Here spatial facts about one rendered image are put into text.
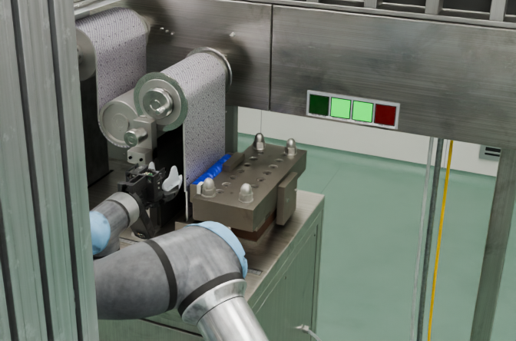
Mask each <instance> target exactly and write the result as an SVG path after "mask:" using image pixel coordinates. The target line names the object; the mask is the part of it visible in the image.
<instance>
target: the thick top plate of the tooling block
mask: <svg viewBox="0 0 516 341"><path fill-rule="evenodd" d="M265 146H266V148H265V149H264V150H255V149H253V143H252V144H251V145H250V146H249V147H248V148H247V149H246V150H245V151H244V152H243V153H244V160H243V161H242V162H240V163H239V164H238V165H237V166H236V167H235V168H234V169H233V170H232V171H231V172H228V171H223V170H222V171H221V172H220V173H219V174H218V175H217V176H215V178H214V179H213V182H214V186H215V187H216V194H217V195H216V196H215V197H212V198H205V197H202V196H201V194H196V195H195V196H194V197H193V219H194V220H200V221H204V222H206V221H213V222H217V223H221V224H223V225H224V226H225V227H232V228H236V229H239V230H245V231H249V232H253V231H254V230H255V229H256V228H257V226H258V225H259V224H260V223H261V222H262V220H263V219H264V218H265V217H266V215H267V214H268V213H269V212H270V211H271V210H272V209H273V208H274V207H275V205H276V204H277V190H278V186H279V185H280V183H281V182H282V181H283V180H284V179H285V178H286V176H287V175H288V174H289V173H290V172H295V173H298V175H297V179H298V178H299V177H300V176H301V174H302V173H303V172H304V171H305V170H306V152H307V151H306V150H301V149H296V152H297V155H294V156H289V155H285V154H284V151H285V147H284V146H279V145H275V144H267V143H265ZM243 184H249V185H250V186H251V188H252V192H253V202H252V203H251V204H242V203H240V202H239V192H240V189H241V187H242V185H243Z"/></svg>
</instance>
